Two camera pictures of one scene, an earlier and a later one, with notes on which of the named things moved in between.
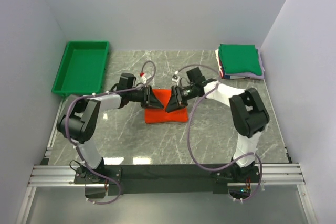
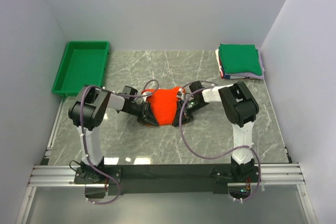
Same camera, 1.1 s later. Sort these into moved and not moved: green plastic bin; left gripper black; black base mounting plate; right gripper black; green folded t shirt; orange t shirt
Moved: right gripper black; left gripper black
Not moved: green plastic bin; green folded t shirt; orange t shirt; black base mounting plate
